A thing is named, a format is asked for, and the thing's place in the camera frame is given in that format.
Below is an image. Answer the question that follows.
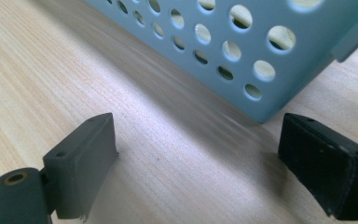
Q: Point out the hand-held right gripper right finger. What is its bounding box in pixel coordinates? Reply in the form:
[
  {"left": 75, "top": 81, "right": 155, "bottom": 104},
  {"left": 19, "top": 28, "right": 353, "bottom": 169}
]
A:
[{"left": 277, "top": 112, "right": 358, "bottom": 221}]

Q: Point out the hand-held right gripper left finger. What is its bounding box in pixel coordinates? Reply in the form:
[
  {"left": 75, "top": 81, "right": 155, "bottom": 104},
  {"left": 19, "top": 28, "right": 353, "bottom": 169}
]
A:
[{"left": 42, "top": 112, "right": 119, "bottom": 220}]

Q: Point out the blue perforated plastic basket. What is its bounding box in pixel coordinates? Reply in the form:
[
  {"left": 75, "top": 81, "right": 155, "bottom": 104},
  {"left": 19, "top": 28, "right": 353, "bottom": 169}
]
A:
[{"left": 85, "top": 0, "right": 358, "bottom": 124}]

